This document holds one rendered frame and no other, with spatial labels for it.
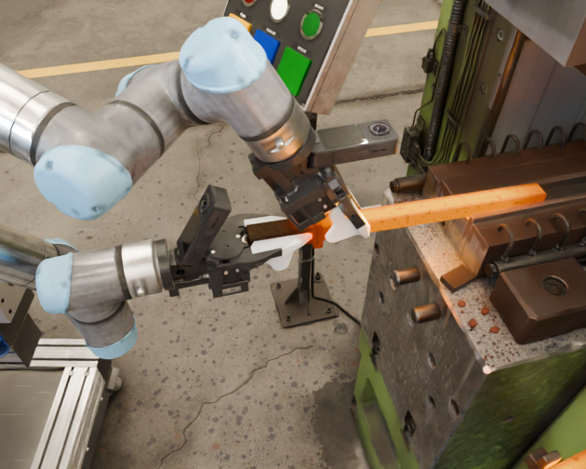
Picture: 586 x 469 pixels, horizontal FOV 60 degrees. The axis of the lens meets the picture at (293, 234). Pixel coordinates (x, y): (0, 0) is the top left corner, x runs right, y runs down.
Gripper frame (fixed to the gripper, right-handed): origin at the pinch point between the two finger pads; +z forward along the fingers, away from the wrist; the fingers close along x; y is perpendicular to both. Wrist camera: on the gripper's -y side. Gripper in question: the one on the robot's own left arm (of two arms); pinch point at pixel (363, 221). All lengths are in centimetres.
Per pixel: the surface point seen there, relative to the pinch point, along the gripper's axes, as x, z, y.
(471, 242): 4.1, 12.3, -11.9
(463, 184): -5.4, 11.2, -15.8
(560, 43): 6.1, -16.2, -27.9
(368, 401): -9, 80, 29
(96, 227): -116, 56, 106
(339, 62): -40.0, 2.2, -9.2
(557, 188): -1.2, 18.7, -28.3
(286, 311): -55, 87, 48
